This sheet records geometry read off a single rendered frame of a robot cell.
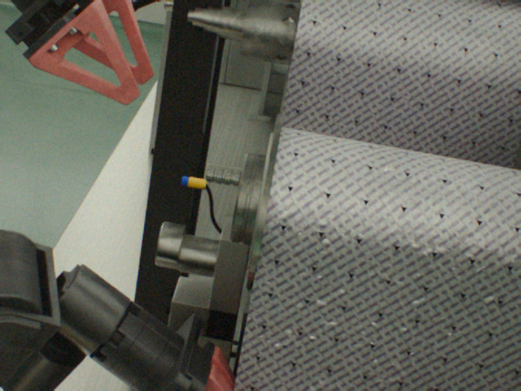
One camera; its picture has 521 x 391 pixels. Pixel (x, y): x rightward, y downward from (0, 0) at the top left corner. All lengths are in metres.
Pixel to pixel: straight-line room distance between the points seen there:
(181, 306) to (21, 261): 0.17
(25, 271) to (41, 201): 3.04
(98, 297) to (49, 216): 2.90
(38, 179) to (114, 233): 2.47
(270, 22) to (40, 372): 0.41
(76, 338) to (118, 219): 0.79
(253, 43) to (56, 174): 3.08
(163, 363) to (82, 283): 0.09
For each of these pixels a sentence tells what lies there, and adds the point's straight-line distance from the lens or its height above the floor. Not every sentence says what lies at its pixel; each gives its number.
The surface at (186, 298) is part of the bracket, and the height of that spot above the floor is 1.14.
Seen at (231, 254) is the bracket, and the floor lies 1.19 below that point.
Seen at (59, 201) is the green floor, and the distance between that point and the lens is 3.80.
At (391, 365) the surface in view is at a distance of 0.80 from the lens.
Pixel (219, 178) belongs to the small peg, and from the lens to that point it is 0.78.
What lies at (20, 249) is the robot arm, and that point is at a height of 1.21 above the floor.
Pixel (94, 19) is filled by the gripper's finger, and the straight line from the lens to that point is 0.72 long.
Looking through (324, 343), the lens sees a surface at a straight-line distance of 0.79.
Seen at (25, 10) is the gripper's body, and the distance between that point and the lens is 0.76.
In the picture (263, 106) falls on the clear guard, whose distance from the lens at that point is 1.80.
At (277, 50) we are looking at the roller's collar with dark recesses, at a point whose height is 1.32.
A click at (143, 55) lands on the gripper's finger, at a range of 0.80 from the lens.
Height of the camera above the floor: 1.56
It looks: 22 degrees down
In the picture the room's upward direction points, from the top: 10 degrees clockwise
